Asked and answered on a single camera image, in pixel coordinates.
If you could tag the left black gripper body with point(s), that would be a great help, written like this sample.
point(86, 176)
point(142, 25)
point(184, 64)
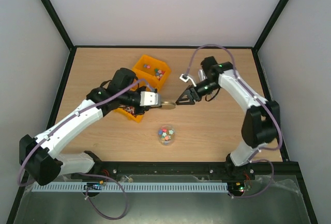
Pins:
point(141, 110)

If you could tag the white slotted cable duct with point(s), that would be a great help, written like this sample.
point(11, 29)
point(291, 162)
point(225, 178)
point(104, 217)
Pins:
point(133, 187)

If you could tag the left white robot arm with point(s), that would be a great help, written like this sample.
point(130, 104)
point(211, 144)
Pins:
point(41, 156)

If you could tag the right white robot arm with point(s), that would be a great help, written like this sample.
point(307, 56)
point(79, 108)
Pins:
point(261, 123)

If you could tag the white jar lid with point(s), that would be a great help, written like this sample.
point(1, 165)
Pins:
point(167, 105)

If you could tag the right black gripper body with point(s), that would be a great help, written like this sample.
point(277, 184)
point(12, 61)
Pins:
point(194, 94)

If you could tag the metal scoop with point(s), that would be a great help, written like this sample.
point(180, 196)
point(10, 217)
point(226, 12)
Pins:
point(201, 75)

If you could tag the clear plastic jar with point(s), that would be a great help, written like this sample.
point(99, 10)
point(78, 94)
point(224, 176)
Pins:
point(166, 134)

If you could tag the yellow bin with star candies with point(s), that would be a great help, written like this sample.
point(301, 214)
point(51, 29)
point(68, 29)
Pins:
point(154, 71)

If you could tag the yellow bin with lollipops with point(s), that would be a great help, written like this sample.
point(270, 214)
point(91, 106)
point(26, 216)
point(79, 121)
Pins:
point(128, 112)

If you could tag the black aluminium frame rail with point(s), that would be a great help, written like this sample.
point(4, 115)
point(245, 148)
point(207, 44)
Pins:
point(209, 170)

